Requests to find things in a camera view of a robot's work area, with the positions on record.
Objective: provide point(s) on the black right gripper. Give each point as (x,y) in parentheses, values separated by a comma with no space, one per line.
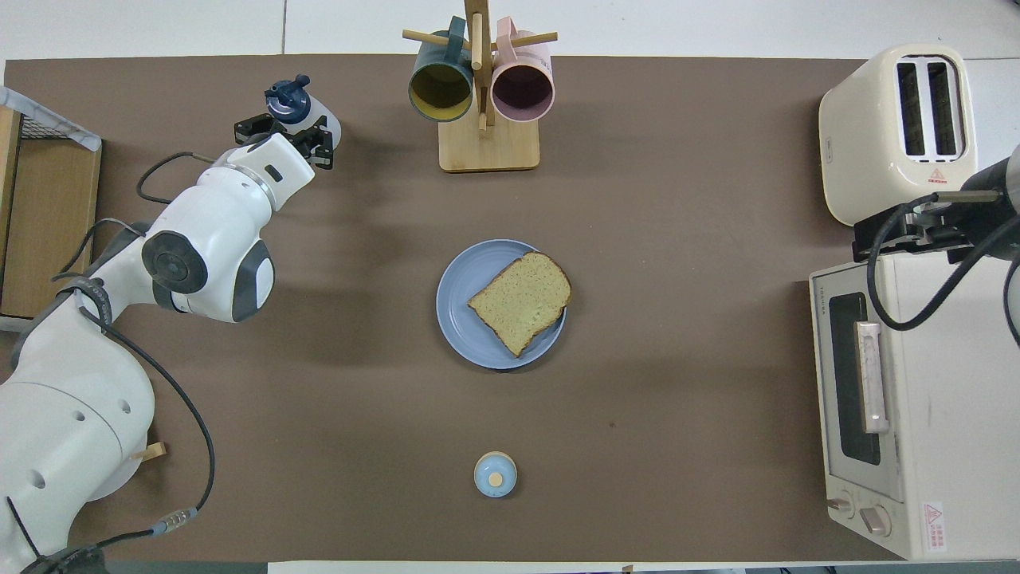
(984,215)

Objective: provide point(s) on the translucent seasoning bottle blue cap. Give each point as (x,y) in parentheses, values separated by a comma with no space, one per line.
(291,100)

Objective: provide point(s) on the toasted bread slice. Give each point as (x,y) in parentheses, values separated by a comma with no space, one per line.
(522,303)

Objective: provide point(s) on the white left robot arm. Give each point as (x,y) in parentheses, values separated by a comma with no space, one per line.
(72,422)

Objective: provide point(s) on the blue round plate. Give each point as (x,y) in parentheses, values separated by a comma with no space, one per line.
(458,311)

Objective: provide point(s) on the cream two-slot toaster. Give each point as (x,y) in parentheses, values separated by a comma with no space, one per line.
(872,135)

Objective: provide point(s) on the teal mug yellow inside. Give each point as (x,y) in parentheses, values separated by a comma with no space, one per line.
(440,88)

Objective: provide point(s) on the wooden mug rack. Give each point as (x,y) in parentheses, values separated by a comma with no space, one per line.
(488,151)

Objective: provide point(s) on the white toaster oven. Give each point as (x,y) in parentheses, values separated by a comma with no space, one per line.
(948,414)

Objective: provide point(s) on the white grid-pattern cloth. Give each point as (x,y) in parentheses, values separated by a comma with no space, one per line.
(48,119)

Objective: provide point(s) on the pink mug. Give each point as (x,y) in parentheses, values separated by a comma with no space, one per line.
(522,88)

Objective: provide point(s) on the brown table mat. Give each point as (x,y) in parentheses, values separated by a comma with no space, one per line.
(319,438)

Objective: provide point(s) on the wooden dish rack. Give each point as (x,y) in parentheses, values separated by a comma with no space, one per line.
(151,451)

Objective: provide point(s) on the small blue lid wooden knob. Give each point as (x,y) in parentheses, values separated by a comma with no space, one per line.
(496,474)

